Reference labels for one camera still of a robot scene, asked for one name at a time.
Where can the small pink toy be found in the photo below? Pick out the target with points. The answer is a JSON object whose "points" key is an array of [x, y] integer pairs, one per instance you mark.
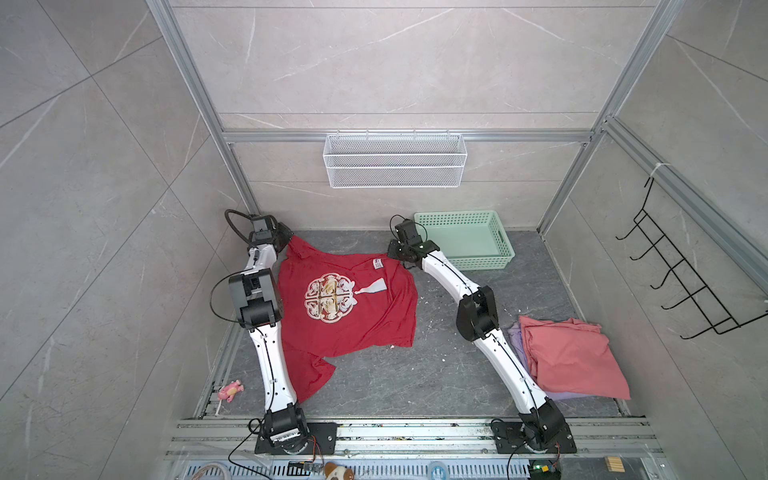
{"points": [[230, 391]]}

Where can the brown white round object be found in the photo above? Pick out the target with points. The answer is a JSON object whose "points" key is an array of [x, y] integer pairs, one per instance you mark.
{"points": [[333, 471]]}

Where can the pink folded t shirt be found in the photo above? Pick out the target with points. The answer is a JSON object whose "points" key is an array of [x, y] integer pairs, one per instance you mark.
{"points": [[571, 357]]}

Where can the green circuit board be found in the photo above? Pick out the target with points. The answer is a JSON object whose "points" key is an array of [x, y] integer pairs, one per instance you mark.
{"points": [[544, 470]]}

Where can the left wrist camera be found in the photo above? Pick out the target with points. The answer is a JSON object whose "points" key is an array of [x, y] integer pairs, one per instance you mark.
{"points": [[264, 225]]}

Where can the red t shirt with print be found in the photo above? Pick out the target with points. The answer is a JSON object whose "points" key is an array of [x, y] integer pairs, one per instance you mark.
{"points": [[335, 305]]}

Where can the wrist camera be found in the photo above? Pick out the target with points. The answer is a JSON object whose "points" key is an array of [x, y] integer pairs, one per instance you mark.
{"points": [[407, 232], [264, 225]]}

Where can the black wire hook rack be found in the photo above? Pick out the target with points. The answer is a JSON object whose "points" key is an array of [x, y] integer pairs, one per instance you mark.
{"points": [[696, 291]]}

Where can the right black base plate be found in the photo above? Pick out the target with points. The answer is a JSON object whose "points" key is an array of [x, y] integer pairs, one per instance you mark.
{"points": [[510, 441]]}

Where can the white wire mesh shelf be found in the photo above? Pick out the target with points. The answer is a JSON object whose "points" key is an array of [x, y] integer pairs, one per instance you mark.
{"points": [[402, 160]]}

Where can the aluminium rail base frame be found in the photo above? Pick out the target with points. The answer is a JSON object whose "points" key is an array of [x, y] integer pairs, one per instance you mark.
{"points": [[416, 448]]}

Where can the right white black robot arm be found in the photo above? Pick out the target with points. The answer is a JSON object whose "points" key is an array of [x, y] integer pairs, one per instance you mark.
{"points": [[543, 426]]}

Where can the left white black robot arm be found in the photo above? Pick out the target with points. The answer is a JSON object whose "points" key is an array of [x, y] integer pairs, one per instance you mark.
{"points": [[259, 310]]}

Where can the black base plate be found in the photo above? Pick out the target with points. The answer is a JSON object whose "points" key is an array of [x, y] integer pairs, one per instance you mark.
{"points": [[315, 438], [510, 441]]}

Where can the green plastic basket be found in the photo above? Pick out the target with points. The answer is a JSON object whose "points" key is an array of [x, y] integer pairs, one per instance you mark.
{"points": [[471, 240]]}

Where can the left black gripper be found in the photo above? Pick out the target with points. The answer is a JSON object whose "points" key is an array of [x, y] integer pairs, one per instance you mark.
{"points": [[286, 233]]}

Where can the lavender folded t shirt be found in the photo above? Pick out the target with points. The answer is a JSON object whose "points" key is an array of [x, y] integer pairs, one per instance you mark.
{"points": [[515, 337]]}

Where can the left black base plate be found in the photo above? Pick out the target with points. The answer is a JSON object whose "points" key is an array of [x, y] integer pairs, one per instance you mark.
{"points": [[315, 438]]}

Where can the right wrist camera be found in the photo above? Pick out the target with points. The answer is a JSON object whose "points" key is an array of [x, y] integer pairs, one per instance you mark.
{"points": [[407, 232]]}

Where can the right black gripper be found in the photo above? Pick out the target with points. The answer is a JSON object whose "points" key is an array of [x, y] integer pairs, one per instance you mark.
{"points": [[392, 248]]}

